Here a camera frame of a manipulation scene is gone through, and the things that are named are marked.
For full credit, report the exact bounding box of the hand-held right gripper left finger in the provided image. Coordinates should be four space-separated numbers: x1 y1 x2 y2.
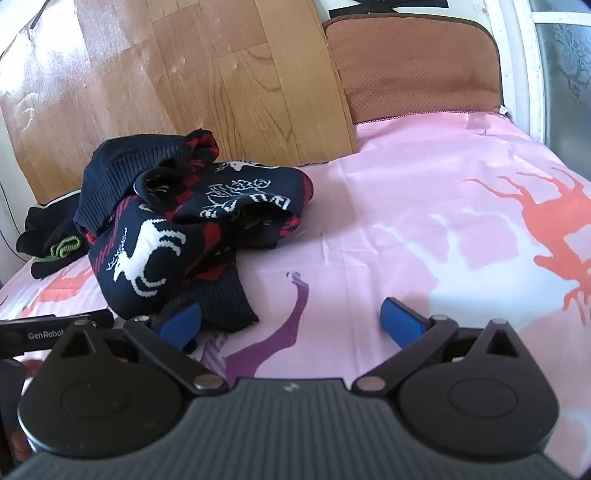
46 302 229 398

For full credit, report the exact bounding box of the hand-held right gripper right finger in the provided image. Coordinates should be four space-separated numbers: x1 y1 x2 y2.
353 298 540 396

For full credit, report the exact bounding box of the navy reindeer pattern sweater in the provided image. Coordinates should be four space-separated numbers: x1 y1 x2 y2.
76 129 315 334

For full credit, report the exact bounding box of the pink deer print bedsheet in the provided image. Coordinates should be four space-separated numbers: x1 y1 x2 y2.
0 111 591 444

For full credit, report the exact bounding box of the black and green folded garment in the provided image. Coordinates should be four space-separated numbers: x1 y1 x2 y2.
16 189 90 280

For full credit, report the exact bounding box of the wooden board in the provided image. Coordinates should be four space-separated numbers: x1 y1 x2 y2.
0 0 358 206

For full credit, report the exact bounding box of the brown padded cushion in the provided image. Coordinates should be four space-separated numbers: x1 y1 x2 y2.
322 16 505 126

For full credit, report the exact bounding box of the frosted floral window pane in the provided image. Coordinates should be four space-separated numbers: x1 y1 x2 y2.
529 0 591 183

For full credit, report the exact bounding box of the thin black wall cable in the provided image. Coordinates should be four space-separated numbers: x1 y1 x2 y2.
0 178 21 261

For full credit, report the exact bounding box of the white window frame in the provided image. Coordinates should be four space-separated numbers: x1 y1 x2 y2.
485 0 557 151

